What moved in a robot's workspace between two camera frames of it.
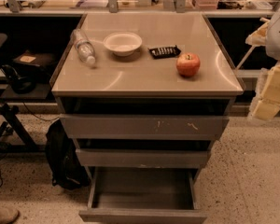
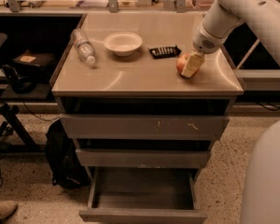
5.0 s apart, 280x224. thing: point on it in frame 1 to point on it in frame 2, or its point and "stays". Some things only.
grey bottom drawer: (143, 195) stays
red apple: (188, 64) stays
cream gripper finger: (272, 92) to (204, 42)
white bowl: (122, 44) stays
